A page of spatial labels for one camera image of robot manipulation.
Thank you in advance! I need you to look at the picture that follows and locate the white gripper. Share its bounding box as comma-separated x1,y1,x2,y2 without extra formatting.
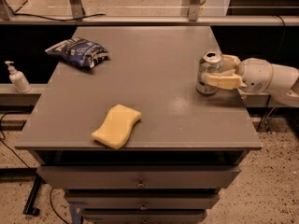
201,54,273,93

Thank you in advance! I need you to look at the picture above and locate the silver 7up soda can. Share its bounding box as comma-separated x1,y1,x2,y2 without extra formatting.
196,49,223,95

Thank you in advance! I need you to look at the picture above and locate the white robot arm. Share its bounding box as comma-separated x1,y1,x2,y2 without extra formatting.
199,55,299,107

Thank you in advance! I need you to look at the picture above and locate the grey drawer cabinet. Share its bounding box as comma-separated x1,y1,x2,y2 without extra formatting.
14,25,263,224

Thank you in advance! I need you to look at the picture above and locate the yellow sponge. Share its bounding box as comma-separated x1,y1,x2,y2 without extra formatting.
92,105,142,149

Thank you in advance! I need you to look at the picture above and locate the blue chip bag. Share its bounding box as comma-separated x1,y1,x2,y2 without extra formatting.
45,37,109,69

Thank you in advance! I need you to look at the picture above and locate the bottom grey drawer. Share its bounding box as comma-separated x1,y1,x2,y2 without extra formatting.
82,210,206,224

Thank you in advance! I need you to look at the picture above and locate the grey drawer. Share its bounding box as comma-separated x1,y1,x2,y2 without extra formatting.
82,210,206,224
65,192,219,210
37,166,240,189

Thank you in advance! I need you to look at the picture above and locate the middle grey drawer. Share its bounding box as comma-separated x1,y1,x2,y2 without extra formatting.
65,192,219,210

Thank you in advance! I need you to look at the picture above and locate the top grey drawer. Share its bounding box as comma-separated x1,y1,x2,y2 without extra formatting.
37,166,240,189

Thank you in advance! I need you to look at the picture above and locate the white pump bottle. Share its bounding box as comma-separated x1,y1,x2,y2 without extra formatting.
5,61,31,93

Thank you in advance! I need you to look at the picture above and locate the metal window frame rail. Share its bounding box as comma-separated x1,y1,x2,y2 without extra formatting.
0,0,299,26

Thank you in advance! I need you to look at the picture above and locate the black cable on ledge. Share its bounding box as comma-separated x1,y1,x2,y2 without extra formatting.
12,12,107,22

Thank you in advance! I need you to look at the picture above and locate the black floor cable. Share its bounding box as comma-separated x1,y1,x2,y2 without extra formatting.
0,110,32,170

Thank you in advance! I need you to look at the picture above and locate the black floor bracket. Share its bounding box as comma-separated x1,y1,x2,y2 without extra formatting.
23,175,42,217

